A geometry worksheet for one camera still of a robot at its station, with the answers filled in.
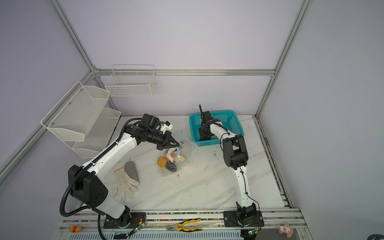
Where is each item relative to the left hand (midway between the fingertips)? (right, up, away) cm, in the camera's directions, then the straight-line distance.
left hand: (178, 145), depth 74 cm
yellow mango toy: (-11, -11, +14) cm, 21 cm away
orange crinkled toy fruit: (-4, -6, +8) cm, 11 cm away
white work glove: (-32, -24, +10) cm, 41 cm away
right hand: (+15, +6, +32) cm, 36 cm away
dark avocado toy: (-5, -13, +10) cm, 17 cm away
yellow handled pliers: (0, -39, -4) cm, 39 cm away
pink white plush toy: (+51, -38, -5) cm, 64 cm away
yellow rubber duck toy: (-49, -39, -4) cm, 63 cm away
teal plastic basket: (+35, +16, +38) cm, 54 cm away
